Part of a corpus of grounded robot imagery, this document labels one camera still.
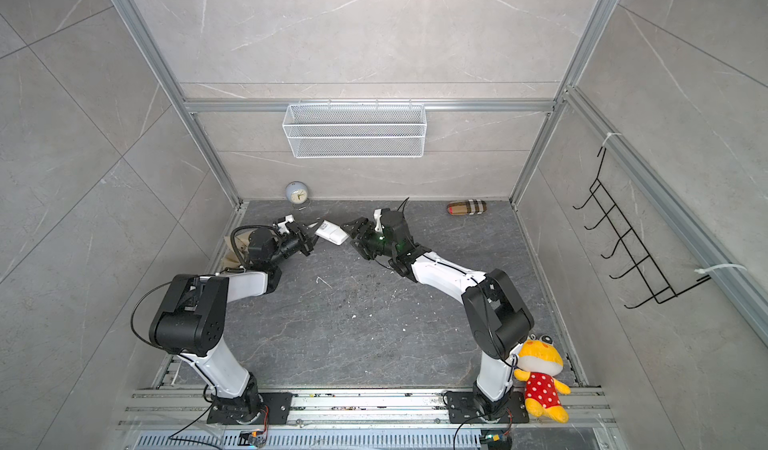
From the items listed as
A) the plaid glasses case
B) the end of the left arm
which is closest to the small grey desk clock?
the end of the left arm

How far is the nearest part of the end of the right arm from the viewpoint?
2.23 ft

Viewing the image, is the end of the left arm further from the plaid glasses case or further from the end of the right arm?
the plaid glasses case

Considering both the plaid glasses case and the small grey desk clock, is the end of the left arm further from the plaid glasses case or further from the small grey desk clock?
the plaid glasses case

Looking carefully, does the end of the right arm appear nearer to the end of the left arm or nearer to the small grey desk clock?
the end of the left arm

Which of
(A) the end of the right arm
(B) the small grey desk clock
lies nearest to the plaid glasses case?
(A) the end of the right arm

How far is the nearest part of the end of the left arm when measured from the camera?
2.40 feet

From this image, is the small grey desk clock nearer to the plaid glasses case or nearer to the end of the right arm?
the end of the right arm
